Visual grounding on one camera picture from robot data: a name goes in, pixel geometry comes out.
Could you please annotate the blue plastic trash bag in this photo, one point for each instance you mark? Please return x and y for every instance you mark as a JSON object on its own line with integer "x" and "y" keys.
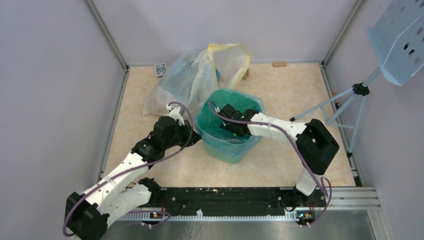
{"x": 225, "y": 140}

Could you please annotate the light blue tripod stand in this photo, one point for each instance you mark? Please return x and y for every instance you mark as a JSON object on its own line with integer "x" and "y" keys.
{"x": 342, "y": 101}

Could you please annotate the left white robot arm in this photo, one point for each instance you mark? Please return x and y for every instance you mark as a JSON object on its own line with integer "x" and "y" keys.
{"x": 89, "y": 214}

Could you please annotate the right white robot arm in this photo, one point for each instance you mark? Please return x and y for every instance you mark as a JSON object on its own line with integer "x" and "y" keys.
{"x": 312, "y": 141}

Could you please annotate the small brown debris piece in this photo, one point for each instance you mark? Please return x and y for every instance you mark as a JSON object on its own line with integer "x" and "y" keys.
{"x": 246, "y": 75}

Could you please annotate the small wooden block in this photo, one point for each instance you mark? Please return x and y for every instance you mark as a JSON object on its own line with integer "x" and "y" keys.
{"x": 279, "y": 64}

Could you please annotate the green plastic trash bin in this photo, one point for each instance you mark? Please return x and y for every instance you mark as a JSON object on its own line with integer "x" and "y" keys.
{"x": 230, "y": 153}

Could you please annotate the clear yellow-trimmed trash bag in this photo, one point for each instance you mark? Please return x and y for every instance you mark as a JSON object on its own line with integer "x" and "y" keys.
{"x": 195, "y": 75}

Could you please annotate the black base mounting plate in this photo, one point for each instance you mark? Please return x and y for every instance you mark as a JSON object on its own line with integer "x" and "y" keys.
{"x": 233, "y": 201}

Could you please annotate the light blue perforated lamp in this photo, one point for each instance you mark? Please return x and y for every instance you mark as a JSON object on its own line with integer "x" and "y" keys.
{"x": 396, "y": 34}

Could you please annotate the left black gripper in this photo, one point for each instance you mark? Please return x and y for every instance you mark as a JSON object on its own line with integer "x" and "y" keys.
{"x": 191, "y": 136}

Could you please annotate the white toothed cable rail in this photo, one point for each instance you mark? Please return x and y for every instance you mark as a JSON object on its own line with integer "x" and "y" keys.
{"x": 200, "y": 217}

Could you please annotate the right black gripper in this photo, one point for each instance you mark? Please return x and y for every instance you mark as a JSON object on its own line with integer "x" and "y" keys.
{"x": 225, "y": 126}

